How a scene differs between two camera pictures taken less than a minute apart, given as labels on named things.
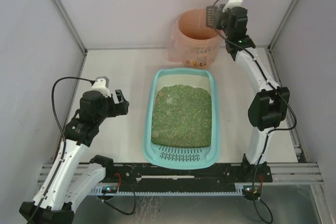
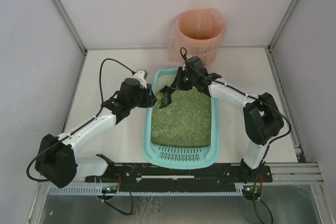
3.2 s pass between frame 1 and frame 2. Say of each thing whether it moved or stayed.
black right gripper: moved
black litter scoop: moved
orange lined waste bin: stayed
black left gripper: moved
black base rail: stayed
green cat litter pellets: stayed
